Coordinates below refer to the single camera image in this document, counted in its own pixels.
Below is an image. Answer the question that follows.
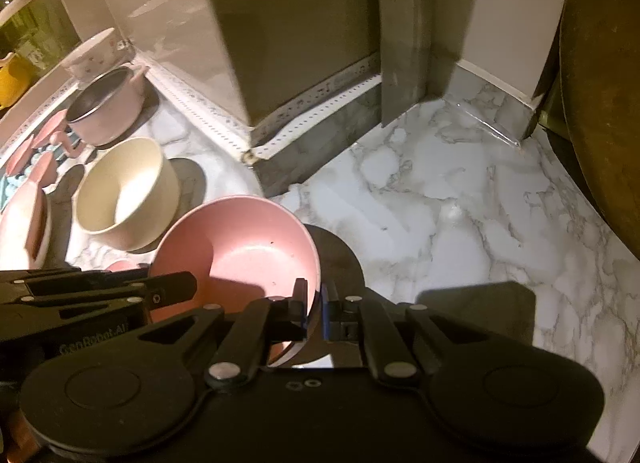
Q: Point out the small pink leaf-shaped dish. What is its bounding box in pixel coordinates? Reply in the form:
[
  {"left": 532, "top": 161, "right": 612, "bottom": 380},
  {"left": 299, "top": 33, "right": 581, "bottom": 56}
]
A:
[
  {"left": 6, "top": 140, "right": 35, "bottom": 175},
  {"left": 32, "top": 109, "right": 68, "bottom": 146}
]

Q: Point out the floral ceramic bowl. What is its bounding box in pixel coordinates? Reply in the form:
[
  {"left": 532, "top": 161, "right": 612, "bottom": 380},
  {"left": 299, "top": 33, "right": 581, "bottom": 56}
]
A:
[{"left": 59, "top": 27, "right": 132, "bottom": 82}]

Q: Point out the yellow mug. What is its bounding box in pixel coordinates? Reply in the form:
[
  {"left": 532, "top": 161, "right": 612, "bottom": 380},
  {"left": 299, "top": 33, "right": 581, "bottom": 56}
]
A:
[{"left": 0, "top": 52, "right": 32, "bottom": 109}]

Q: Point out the round wooden cutting board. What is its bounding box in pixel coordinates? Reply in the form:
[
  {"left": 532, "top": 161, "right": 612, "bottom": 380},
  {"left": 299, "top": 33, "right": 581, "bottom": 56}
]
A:
[{"left": 559, "top": 0, "right": 640, "bottom": 260}]

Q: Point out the green water jug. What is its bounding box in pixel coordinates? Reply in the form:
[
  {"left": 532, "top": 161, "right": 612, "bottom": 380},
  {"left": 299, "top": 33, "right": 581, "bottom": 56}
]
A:
[{"left": 0, "top": 0, "right": 57, "bottom": 60}]

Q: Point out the pink bowl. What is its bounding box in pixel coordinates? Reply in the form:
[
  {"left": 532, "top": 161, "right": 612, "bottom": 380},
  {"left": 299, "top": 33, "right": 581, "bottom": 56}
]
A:
[{"left": 148, "top": 196, "right": 321, "bottom": 369}]

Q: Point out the pink pot with steel interior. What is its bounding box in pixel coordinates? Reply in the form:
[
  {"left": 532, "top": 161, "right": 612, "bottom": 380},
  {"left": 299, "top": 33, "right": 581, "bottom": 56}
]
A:
[{"left": 49, "top": 63, "right": 149, "bottom": 160}]

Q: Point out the pink bear-shaped plate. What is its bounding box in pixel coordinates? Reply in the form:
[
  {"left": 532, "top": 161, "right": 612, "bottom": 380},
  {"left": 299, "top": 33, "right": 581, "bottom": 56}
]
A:
[{"left": 0, "top": 162, "right": 51, "bottom": 269}]

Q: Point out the blue ice tray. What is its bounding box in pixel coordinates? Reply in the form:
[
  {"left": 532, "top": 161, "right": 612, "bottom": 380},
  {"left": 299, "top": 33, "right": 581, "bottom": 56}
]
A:
[{"left": 0, "top": 136, "right": 76, "bottom": 210}]

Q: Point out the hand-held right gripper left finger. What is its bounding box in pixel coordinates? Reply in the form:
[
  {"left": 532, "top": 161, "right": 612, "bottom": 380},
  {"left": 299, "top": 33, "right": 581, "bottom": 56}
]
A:
[{"left": 125, "top": 278, "right": 309, "bottom": 392}]

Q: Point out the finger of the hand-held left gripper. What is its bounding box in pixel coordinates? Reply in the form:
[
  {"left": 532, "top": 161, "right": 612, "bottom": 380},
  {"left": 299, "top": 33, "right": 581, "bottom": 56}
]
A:
[
  {"left": 19, "top": 271, "right": 197, "bottom": 318},
  {"left": 0, "top": 266, "right": 152, "bottom": 295}
]

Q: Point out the cream bowl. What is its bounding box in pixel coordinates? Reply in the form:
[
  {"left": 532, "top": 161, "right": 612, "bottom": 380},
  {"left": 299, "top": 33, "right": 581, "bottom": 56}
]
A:
[{"left": 75, "top": 136, "right": 182, "bottom": 253}]

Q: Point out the music note tape strip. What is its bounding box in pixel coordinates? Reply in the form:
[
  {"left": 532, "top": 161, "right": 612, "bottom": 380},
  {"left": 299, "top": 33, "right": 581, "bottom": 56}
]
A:
[
  {"left": 0, "top": 83, "right": 84, "bottom": 150},
  {"left": 131, "top": 56, "right": 254, "bottom": 164},
  {"left": 247, "top": 56, "right": 384, "bottom": 164}
]

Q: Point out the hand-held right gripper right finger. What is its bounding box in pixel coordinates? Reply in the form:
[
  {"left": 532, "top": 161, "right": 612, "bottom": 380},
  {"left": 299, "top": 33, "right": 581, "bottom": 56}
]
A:
[{"left": 320, "top": 282, "right": 483, "bottom": 390}]

